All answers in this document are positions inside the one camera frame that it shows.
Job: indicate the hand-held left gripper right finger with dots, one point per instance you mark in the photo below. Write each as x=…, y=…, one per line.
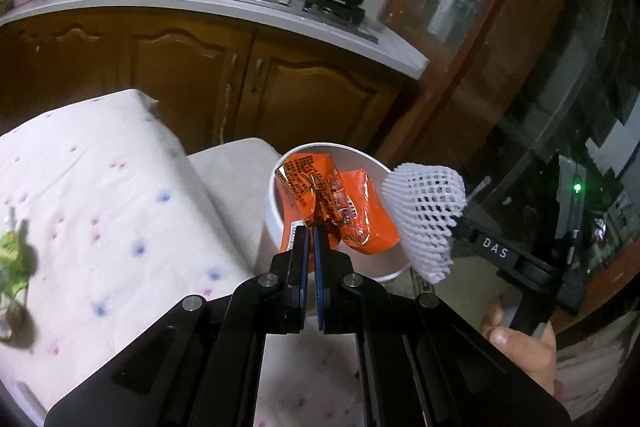
x=321, y=277

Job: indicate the wooden base cabinets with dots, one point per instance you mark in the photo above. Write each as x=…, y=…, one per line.
x=200, y=77

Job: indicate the orange snack wrapper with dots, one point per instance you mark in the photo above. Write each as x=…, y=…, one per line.
x=350, y=207

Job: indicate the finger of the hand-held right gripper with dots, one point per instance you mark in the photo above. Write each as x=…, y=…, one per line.
x=462, y=229

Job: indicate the person's right hand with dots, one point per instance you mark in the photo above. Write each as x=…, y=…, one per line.
x=525, y=352

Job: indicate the white foam fruit net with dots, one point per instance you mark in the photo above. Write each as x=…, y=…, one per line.
x=425, y=217

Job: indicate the floral white tablecloth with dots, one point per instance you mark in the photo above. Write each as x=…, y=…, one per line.
x=100, y=187

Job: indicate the white round bin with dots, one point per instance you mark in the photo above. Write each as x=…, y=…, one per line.
x=272, y=227

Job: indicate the white kitchen countertop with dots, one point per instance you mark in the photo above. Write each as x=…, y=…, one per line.
x=125, y=2

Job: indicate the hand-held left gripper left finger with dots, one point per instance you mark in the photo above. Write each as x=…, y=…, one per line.
x=300, y=267

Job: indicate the green blurred wrapper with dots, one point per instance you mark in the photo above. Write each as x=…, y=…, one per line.
x=10, y=252

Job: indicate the tall wooden glass-door cabinet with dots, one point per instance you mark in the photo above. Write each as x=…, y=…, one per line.
x=500, y=57

